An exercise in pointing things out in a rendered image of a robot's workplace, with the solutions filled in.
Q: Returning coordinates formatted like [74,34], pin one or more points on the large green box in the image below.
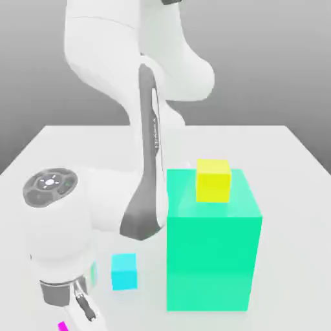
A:
[212,258]

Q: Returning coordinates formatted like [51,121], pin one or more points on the small cyan cube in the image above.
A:
[124,274]

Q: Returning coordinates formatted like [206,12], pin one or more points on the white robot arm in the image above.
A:
[103,77]

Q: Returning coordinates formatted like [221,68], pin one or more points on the small yellow cube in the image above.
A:
[213,183]

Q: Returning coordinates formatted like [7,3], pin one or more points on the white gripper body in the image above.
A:
[82,324]

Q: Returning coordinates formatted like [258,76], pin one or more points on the small magenta cube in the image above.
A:
[62,326]

